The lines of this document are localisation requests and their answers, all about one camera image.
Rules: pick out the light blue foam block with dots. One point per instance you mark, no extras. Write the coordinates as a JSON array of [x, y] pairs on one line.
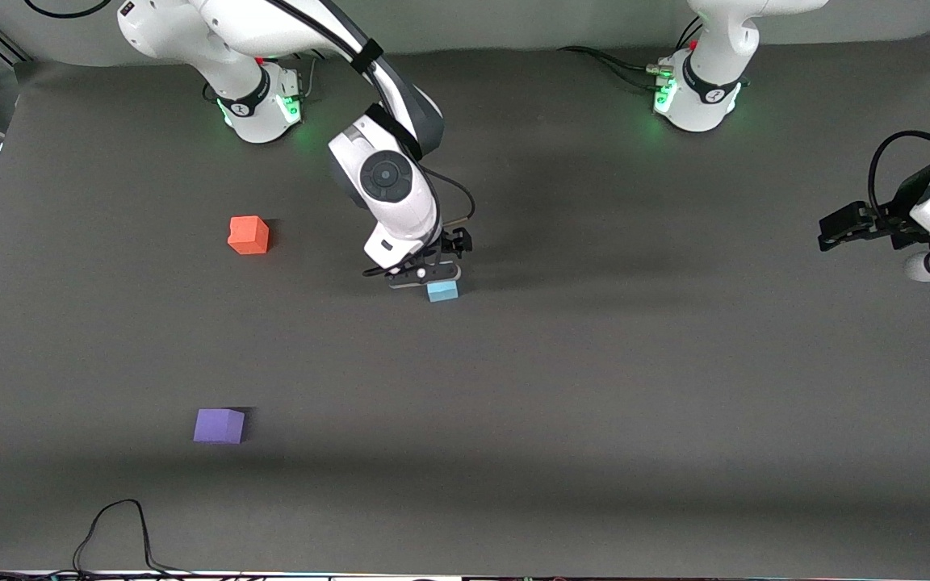
[[442, 292]]

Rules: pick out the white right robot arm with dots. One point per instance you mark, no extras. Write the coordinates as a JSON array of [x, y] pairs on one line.
[[388, 181]]

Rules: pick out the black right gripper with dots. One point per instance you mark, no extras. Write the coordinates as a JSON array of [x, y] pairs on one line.
[[454, 243]]

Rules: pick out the dark grey table mat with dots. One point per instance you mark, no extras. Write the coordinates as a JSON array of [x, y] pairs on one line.
[[513, 403]]

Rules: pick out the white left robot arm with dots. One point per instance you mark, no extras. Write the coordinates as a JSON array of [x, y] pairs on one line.
[[711, 48]]

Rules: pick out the purple foam block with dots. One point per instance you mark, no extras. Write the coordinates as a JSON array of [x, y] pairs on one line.
[[219, 426]]

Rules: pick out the orange foam block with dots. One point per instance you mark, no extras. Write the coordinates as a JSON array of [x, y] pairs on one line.
[[249, 236]]

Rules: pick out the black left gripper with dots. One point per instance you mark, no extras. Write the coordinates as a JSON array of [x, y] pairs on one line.
[[904, 211]]

